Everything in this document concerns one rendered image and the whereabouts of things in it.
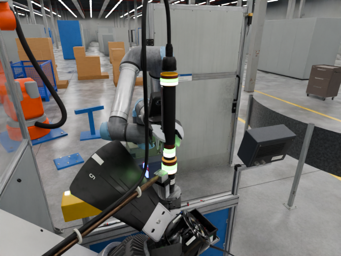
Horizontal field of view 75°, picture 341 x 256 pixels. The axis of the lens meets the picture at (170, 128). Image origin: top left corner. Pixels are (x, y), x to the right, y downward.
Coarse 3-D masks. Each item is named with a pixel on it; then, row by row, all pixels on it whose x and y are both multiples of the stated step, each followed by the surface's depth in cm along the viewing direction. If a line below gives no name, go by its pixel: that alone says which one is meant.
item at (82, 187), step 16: (112, 144) 65; (112, 160) 62; (128, 160) 66; (80, 176) 53; (112, 176) 59; (128, 176) 62; (80, 192) 52; (96, 192) 54; (112, 192) 57; (144, 192) 63; (128, 208) 58; (144, 208) 61; (128, 224) 58; (144, 224) 60
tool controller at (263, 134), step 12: (252, 132) 120; (264, 132) 121; (276, 132) 122; (288, 132) 123; (252, 144) 118; (264, 144) 116; (276, 144) 119; (288, 144) 123; (240, 156) 129; (252, 156) 120; (264, 156) 123; (276, 156) 127
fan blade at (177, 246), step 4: (176, 244) 46; (180, 244) 51; (160, 248) 37; (164, 248) 39; (168, 248) 40; (172, 248) 42; (176, 248) 45; (180, 248) 50; (152, 252) 34; (156, 252) 35; (160, 252) 36; (164, 252) 38; (168, 252) 40; (172, 252) 42; (176, 252) 44; (180, 252) 49
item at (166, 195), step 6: (156, 174) 62; (162, 174) 62; (162, 180) 61; (168, 180) 63; (162, 186) 62; (168, 186) 65; (162, 192) 65; (168, 192) 66; (174, 192) 68; (180, 192) 68; (162, 198) 66; (168, 198) 66; (174, 198) 66
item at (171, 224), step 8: (176, 216) 65; (184, 216) 62; (192, 216) 69; (168, 224) 65; (176, 224) 62; (184, 224) 61; (192, 224) 66; (200, 224) 69; (168, 232) 62; (176, 232) 61; (184, 232) 60; (192, 232) 59; (200, 232) 65; (152, 240) 62; (160, 240) 64; (168, 240) 61; (176, 240) 60; (184, 240) 59; (200, 240) 59; (208, 240) 63; (152, 248) 60; (184, 248) 59; (192, 248) 59; (200, 248) 60
